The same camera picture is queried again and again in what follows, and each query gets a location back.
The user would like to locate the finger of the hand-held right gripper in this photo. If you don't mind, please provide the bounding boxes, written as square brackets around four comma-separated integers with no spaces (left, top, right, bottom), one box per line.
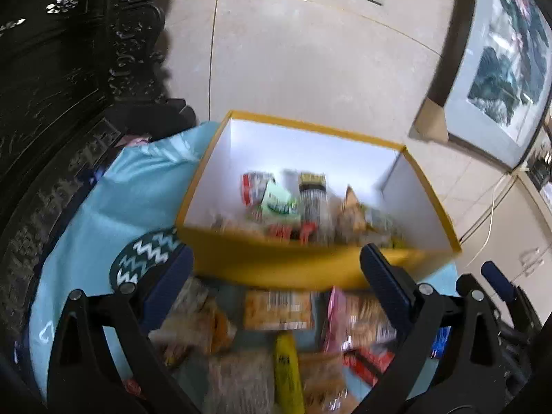
[481,261,542,333]
[456,273,502,315]

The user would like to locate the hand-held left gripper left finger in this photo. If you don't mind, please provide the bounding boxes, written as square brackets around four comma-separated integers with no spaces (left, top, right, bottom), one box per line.
[47,244,203,414]

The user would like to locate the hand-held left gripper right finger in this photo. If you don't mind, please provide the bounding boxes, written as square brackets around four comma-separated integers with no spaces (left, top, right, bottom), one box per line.
[358,244,505,414]

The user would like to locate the light brown biscuit packet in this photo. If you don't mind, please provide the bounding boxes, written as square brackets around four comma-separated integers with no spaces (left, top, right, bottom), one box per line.
[149,276,238,368]

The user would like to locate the pink edged cracker packet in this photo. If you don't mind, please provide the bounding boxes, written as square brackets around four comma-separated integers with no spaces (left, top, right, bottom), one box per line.
[321,287,398,353]

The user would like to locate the tan pastry packet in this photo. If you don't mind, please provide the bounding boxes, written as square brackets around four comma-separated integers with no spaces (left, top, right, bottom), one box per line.
[334,185,367,244]

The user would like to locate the yellow cardboard box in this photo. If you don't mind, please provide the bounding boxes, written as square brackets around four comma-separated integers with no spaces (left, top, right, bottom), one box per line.
[175,111,462,290]

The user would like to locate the black striped gold packet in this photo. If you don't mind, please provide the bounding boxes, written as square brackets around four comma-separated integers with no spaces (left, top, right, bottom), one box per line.
[297,172,331,242]

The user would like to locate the clear grain cake packet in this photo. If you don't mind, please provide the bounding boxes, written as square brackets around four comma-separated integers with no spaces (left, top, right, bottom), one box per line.
[207,349,277,414]

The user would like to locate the orange bread packet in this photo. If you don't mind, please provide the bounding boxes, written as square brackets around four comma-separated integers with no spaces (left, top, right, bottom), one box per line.
[297,351,359,414]

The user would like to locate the small yellow snack packet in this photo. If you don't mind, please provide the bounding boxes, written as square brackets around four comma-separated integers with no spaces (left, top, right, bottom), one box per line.
[274,332,307,414]

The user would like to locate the green white snack packet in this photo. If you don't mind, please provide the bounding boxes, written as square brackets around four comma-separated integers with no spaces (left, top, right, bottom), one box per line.
[259,180,302,227]

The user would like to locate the blue snack packet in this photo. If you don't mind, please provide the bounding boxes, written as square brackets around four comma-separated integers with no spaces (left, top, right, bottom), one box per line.
[431,325,452,359]

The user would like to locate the red dark snack packet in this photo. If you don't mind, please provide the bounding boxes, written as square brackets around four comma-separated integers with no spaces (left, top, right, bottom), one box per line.
[343,345,395,386]

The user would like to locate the light blue printed tablecloth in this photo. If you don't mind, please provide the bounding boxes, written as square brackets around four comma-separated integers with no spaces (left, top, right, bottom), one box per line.
[26,121,464,414]

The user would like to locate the orange cracker packet with barcode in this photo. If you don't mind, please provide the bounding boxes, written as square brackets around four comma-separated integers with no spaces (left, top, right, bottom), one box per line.
[244,290,314,331]

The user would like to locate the framed ink painting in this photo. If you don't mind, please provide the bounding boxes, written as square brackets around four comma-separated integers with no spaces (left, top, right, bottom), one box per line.
[524,116,552,208]

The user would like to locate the cardboard corner protector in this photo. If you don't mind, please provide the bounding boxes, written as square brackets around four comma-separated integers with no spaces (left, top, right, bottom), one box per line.
[409,98,449,143]

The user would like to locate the framed lotus painting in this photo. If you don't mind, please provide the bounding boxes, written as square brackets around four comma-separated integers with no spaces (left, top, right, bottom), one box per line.
[425,0,552,171]

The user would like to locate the dark carved wooden screen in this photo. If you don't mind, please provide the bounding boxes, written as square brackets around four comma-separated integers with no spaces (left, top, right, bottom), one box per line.
[0,0,196,354]

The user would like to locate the white cable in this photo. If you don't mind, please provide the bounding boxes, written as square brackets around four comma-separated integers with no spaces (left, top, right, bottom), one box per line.
[463,168,530,265]

